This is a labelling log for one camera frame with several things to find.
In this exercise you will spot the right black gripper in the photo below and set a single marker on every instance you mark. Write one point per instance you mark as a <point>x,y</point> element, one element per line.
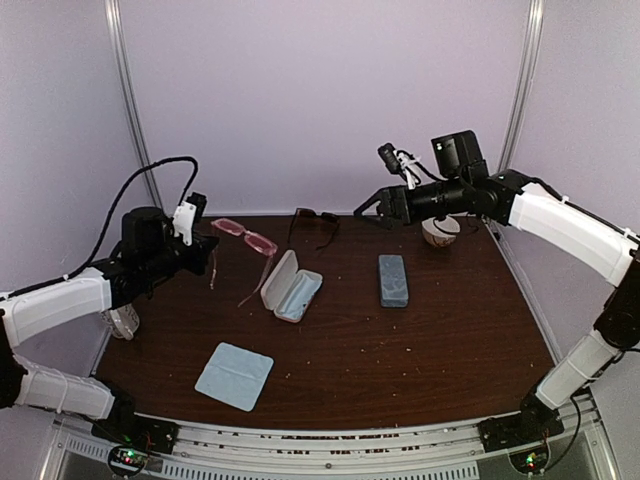
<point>387,207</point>

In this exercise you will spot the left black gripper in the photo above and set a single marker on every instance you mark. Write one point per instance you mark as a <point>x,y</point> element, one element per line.
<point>202,249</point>

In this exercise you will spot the red framed eyeglasses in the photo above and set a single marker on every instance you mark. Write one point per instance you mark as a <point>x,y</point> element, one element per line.
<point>255,241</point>

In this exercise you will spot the grey-blue glasses case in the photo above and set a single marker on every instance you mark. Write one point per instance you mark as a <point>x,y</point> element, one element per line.
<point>393,283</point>

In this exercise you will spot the pink glasses case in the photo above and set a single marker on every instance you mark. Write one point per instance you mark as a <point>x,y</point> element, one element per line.
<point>280,280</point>

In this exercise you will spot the light blue cloth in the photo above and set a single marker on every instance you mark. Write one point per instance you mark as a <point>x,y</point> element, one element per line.
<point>299,296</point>
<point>234,376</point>

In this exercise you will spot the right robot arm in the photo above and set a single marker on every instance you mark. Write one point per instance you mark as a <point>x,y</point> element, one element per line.
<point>528,204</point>

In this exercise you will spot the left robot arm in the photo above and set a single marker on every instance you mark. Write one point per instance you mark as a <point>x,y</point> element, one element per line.
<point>154,247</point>

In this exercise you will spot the dark sunglasses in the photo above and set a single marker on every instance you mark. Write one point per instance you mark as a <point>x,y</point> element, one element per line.
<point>308,220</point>

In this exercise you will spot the white ceramic bowl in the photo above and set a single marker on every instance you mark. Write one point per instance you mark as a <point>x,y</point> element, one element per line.
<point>440,233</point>

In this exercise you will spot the patterned mug orange inside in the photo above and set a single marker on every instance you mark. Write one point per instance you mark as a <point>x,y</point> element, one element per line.
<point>123,322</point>

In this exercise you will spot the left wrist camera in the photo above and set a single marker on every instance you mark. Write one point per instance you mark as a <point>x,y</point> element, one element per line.
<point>187,214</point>

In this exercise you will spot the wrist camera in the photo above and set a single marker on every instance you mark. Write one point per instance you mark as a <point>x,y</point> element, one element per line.
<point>404,164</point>
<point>187,214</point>

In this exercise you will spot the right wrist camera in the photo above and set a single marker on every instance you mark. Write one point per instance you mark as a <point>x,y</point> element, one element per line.
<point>404,164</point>

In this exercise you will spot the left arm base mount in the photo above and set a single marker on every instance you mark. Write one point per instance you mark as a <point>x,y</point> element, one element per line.
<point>140,450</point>

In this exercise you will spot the right aluminium frame post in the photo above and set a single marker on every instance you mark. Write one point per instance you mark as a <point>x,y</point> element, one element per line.
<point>527,69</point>

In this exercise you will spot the aluminium frame post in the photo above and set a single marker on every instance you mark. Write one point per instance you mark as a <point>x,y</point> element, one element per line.
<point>117,37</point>
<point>527,69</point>

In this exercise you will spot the aluminium front rail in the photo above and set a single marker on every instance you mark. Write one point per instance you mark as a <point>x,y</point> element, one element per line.
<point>452,450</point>

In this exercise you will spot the left aluminium frame post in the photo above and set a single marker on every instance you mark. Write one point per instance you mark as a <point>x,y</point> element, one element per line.
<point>117,37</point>

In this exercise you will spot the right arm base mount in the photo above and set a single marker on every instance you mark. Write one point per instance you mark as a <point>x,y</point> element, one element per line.
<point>515,435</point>

